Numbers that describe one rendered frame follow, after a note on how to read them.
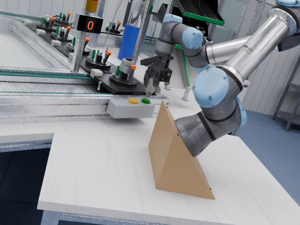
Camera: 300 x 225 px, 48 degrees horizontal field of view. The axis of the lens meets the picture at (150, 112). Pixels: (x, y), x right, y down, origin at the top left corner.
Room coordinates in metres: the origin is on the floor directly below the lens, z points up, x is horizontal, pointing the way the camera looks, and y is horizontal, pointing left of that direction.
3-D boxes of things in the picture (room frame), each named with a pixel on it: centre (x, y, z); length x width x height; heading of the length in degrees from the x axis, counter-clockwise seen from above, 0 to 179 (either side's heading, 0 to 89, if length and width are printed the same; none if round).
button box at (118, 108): (1.37, 0.08, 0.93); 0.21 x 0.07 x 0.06; 134
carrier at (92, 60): (1.77, 0.35, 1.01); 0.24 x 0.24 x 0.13; 44
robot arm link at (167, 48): (1.41, 0.02, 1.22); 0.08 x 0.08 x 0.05
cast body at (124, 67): (1.59, 0.18, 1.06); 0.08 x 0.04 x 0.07; 44
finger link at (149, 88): (1.39, 0.03, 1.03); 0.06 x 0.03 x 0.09; 44
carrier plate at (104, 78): (1.58, 0.17, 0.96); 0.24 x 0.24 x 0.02; 44
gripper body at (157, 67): (1.40, 0.01, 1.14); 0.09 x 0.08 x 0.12; 44
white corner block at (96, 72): (1.59, 0.31, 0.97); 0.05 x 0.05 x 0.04; 44
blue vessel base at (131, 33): (2.58, 0.29, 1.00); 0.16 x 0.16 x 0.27
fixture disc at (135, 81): (1.58, 0.17, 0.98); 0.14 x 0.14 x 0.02
